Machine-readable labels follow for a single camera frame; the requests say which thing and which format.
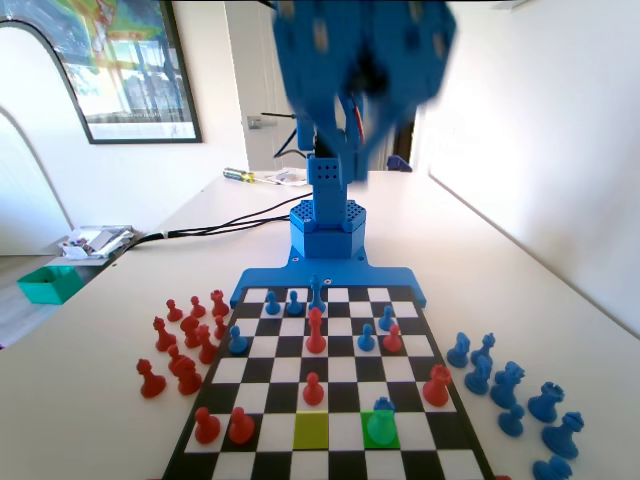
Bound large blue piece front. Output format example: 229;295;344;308
308;273;327;315

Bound red king chess piece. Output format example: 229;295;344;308
304;307;329;355

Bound black white chessboard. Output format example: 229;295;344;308
162;285;496;480

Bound blue chess knight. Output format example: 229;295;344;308
489;360;526;409
446;332;471;369

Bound red rook chess piece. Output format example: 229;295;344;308
422;364;454;407
209;289;231;319

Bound black framed poster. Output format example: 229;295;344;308
49;0;204;146

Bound black table cable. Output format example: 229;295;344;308
164;197;301;236
112;215;294;264

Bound white printed papers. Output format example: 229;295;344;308
259;168;309;188

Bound pile of papers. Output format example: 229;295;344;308
56;225;137;261

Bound green plastic box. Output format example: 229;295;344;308
16;265;85;306

